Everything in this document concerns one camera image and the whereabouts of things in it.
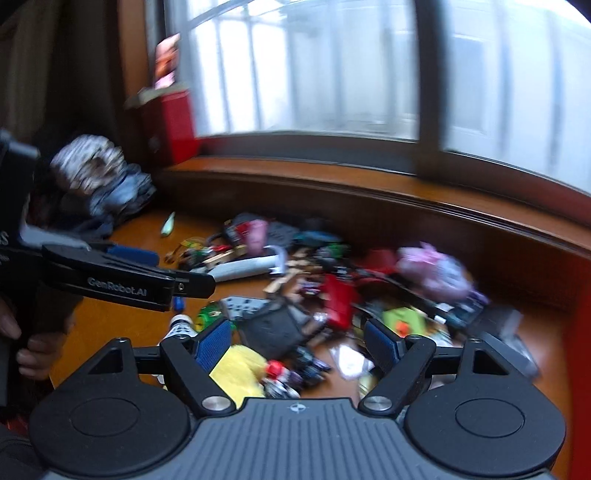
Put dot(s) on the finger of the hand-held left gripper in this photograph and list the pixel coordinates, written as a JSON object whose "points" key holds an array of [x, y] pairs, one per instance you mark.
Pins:
{"points": [[134, 256], [194, 285]]}

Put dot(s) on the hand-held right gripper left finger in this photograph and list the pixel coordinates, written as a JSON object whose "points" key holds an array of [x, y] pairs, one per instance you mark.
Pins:
{"points": [[213, 344]]}

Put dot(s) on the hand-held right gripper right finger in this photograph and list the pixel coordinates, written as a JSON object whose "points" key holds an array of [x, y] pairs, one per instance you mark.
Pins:
{"points": [[381, 342]]}

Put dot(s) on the wooden desktop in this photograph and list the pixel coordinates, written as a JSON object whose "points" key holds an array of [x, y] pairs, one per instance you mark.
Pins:
{"points": [[138, 230]]}

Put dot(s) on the person's left hand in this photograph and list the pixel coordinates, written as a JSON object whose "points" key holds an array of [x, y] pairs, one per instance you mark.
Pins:
{"points": [[39, 350]]}

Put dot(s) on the green toy box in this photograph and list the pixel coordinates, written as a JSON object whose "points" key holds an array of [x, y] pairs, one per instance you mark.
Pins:
{"points": [[404, 321]]}

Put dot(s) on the small white bottle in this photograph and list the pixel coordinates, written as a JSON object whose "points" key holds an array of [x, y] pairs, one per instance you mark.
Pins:
{"points": [[181, 325]]}

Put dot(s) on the yellow plush toy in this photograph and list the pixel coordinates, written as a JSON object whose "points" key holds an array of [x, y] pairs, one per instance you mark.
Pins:
{"points": [[240, 374]]}

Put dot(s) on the grey studded plate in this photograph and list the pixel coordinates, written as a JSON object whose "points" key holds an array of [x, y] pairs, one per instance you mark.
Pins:
{"points": [[244, 307]]}

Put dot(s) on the white tube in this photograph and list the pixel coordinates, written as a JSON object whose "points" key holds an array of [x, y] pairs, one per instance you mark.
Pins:
{"points": [[240, 267]]}

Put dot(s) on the red toy block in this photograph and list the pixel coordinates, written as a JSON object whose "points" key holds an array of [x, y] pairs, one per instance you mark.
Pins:
{"points": [[339, 300]]}

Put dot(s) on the blue cloth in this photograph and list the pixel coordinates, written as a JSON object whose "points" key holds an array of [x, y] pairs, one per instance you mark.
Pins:
{"points": [[122, 194]]}

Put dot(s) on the black square case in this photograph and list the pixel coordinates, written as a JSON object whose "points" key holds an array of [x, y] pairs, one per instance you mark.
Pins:
{"points": [[277, 327]]}

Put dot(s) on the white patterned cloth bundle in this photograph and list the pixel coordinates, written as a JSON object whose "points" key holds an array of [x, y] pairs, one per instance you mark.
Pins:
{"points": [[87, 161]]}

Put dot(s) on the pink plush toy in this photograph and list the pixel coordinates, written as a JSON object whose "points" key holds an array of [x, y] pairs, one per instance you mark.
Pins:
{"points": [[436, 270]]}

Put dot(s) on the pile of small toys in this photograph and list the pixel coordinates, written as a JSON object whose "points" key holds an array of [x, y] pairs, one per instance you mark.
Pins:
{"points": [[314, 272]]}

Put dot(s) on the red box with cardboard flap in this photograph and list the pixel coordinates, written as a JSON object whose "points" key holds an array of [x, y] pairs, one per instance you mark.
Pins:
{"points": [[168, 124]]}

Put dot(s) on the wooden windowsill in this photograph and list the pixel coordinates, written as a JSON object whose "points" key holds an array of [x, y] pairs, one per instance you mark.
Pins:
{"points": [[369, 175]]}

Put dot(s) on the smartphone leaning on window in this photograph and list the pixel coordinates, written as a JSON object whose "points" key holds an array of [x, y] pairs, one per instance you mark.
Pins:
{"points": [[167, 60]]}

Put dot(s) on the barred sliding window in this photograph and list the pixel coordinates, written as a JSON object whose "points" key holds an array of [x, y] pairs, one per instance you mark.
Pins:
{"points": [[369, 69]]}

